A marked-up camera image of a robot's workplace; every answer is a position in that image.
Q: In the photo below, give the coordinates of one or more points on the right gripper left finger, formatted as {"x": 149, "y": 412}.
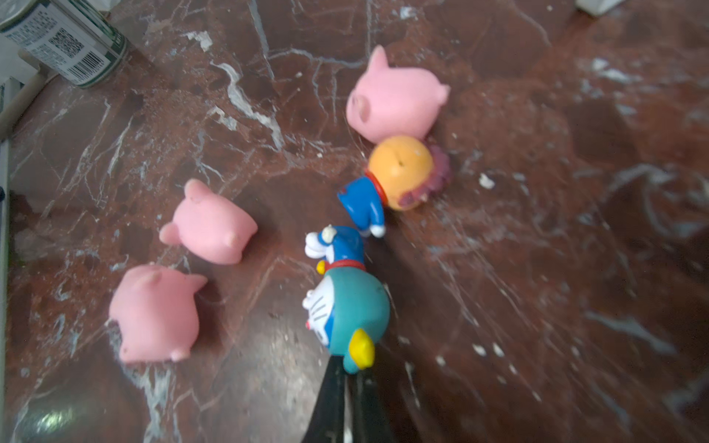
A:
{"x": 327, "y": 423}

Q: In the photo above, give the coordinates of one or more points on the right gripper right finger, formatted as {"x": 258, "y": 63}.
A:
{"x": 370, "y": 422}

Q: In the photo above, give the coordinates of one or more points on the green blue cat figurine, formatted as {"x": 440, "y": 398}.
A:
{"x": 349, "y": 310}

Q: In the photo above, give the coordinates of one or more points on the yellow hooded blue cat figurine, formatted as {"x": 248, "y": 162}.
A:
{"x": 401, "y": 174}

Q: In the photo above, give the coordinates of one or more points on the white two-tier metal shelf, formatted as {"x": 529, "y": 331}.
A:
{"x": 596, "y": 8}

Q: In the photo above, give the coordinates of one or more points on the pink pig toy lower cluster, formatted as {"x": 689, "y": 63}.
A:
{"x": 156, "y": 313}

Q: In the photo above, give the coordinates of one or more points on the pink pig toy cluster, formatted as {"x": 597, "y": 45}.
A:
{"x": 209, "y": 226}
{"x": 156, "y": 313}
{"x": 388, "y": 102}

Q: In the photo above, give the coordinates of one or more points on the pink pig toy middle cluster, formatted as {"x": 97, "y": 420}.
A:
{"x": 209, "y": 226}

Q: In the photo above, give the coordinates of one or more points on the pink pig toy upper cluster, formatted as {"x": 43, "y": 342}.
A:
{"x": 388, "y": 102}

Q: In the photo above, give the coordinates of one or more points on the silver metal can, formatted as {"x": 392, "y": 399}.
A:
{"x": 72, "y": 37}

